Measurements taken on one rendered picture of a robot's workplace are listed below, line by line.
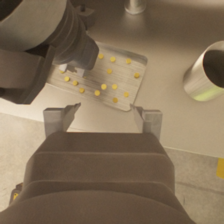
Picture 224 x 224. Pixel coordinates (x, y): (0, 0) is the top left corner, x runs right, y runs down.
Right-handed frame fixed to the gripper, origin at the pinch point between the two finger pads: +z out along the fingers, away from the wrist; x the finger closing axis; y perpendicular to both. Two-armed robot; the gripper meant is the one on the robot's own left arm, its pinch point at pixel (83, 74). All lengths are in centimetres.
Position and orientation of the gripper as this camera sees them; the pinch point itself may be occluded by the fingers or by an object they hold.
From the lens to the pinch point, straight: 36.0
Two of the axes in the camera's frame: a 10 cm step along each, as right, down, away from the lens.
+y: 3.3, -9.4, -0.7
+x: -9.3, -3.3, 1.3
